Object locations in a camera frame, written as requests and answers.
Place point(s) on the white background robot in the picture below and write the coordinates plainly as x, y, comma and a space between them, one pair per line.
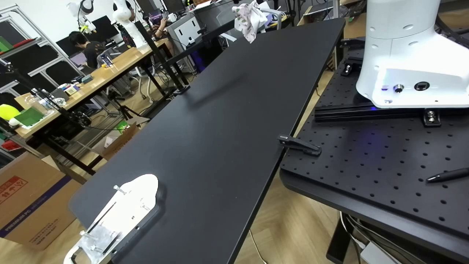
126, 22
84, 13

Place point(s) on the grey cabinet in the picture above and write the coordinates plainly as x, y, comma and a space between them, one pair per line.
185, 31

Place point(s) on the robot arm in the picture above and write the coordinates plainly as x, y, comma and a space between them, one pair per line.
406, 55

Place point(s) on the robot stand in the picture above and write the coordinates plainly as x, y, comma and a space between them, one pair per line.
370, 161

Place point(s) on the grey box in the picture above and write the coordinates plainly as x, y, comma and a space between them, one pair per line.
377, 255

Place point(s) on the person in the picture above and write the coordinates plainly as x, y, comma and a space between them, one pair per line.
91, 51

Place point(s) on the silver metal bracket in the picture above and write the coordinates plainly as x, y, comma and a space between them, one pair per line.
124, 212

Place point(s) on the monitor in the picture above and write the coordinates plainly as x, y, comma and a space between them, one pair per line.
104, 28

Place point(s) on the black pen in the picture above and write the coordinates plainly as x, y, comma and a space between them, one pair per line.
449, 175

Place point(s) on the white patterned cloth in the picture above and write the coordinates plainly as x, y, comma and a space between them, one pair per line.
250, 20

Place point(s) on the large cardboard box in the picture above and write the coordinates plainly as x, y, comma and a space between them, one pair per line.
33, 205

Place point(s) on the aluminium frame shelf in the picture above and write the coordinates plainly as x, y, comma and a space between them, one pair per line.
40, 62

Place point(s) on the small open cardboard box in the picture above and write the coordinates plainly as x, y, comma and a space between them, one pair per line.
117, 141

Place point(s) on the long wooden desk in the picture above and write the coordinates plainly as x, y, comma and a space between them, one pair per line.
106, 73

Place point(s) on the black clamp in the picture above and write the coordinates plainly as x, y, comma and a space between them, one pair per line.
300, 145

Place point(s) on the green pad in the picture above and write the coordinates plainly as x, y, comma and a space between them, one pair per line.
29, 116

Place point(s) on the yellow-green round object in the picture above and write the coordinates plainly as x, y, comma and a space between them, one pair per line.
8, 112

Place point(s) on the black stand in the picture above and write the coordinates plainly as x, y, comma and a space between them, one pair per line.
161, 58

